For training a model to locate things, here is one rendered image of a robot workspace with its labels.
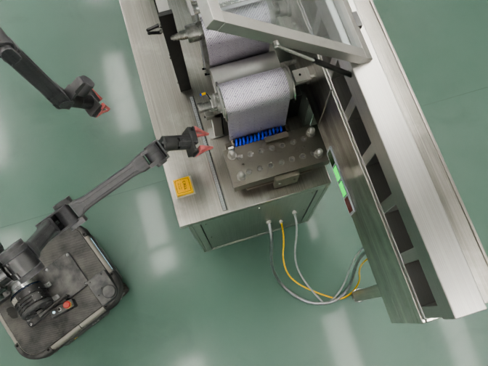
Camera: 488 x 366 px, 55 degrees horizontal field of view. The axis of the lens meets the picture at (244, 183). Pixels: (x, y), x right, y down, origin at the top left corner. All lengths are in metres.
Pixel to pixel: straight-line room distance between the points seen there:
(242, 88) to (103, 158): 1.60
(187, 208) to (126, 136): 1.25
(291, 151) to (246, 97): 0.34
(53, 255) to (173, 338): 0.81
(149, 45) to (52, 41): 1.40
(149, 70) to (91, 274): 1.15
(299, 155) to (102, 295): 1.32
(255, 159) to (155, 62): 0.70
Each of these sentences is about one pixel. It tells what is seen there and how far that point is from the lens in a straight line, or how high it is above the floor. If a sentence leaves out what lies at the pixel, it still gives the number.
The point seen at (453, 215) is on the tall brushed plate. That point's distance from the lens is 1.51.
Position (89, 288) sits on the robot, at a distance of 2.70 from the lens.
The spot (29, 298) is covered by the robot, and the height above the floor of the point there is 0.41.
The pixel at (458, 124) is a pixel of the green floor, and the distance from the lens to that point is 3.33.
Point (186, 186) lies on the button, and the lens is 1.96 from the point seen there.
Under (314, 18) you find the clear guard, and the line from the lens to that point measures 1.27.
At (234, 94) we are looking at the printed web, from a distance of 1.67.
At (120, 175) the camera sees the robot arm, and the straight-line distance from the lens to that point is 1.73.
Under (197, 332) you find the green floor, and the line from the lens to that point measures 2.81.
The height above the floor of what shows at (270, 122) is 1.09.
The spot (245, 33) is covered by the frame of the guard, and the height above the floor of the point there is 1.94.
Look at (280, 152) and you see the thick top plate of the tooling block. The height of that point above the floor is 1.03.
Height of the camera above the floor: 2.79
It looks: 74 degrees down
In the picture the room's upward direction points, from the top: 2 degrees counter-clockwise
